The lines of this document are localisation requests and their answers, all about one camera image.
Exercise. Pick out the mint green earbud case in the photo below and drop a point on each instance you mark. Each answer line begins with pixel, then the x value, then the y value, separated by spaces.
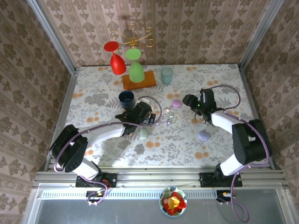
pixel 144 134

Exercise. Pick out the purple earbud charging case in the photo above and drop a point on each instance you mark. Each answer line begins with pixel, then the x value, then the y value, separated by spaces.
pixel 176 103

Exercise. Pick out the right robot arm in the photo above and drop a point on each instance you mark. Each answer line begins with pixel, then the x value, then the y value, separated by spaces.
pixel 222 121

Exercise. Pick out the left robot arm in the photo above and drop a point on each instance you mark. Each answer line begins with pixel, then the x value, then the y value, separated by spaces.
pixel 105 134

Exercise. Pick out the lavender earbud charging case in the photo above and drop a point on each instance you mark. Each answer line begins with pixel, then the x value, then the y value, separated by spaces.
pixel 204 135

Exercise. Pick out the dark blue cup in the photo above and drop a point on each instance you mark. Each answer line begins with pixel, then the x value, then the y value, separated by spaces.
pixel 127 101

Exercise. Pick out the orange wooden rack base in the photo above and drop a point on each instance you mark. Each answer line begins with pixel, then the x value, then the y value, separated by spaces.
pixel 149 80

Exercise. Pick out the floral patterned table cover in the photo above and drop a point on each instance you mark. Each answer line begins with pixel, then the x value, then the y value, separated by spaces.
pixel 175 144

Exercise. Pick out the green plastic wine glass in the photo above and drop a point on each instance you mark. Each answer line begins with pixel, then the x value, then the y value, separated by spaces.
pixel 136 72

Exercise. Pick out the teal translucent cup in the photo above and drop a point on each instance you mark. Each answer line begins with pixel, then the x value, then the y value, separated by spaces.
pixel 166 77

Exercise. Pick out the red plastic wine glass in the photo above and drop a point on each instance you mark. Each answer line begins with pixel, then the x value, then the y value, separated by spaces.
pixel 118 64

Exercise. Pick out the floral ceramic bowl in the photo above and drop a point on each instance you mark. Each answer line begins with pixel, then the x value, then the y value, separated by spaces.
pixel 166 191

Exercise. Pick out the perforated metal strip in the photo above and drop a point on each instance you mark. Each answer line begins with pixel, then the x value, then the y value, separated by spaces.
pixel 135 194

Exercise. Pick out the yellow wrapped candy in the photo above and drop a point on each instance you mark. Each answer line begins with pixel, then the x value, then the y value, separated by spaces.
pixel 174 201

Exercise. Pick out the black power connector box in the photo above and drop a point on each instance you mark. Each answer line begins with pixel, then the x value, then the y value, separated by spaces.
pixel 93 194
pixel 222 194

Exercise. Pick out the red wrapped candy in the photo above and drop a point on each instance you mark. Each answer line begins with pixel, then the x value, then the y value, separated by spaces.
pixel 182 205

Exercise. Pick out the grey metal panel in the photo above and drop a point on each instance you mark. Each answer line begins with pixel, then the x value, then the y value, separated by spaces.
pixel 116 212

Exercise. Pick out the aluminium side rail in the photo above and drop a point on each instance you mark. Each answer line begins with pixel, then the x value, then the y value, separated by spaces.
pixel 63 109
pixel 253 105

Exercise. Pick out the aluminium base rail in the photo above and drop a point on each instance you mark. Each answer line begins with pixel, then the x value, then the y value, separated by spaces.
pixel 158 177

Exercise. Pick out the aluminium frame post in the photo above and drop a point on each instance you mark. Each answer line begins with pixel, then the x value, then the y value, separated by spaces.
pixel 260 35
pixel 55 35

